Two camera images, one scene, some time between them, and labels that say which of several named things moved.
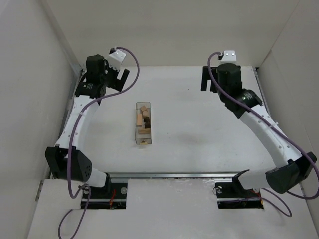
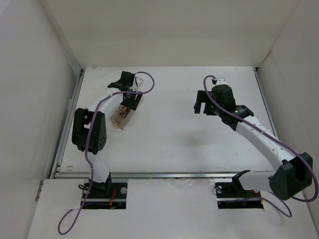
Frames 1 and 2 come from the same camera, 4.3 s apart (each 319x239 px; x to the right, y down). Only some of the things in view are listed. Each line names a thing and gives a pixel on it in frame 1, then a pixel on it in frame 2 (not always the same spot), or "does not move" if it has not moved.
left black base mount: x=100 y=198 does not move
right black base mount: x=233 y=195 does not move
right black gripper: x=206 y=78 → x=204 y=100
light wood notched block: x=142 y=131 → x=123 y=111
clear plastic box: x=142 y=123 → x=131 y=101
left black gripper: x=120 y=79 → x=132 y=101
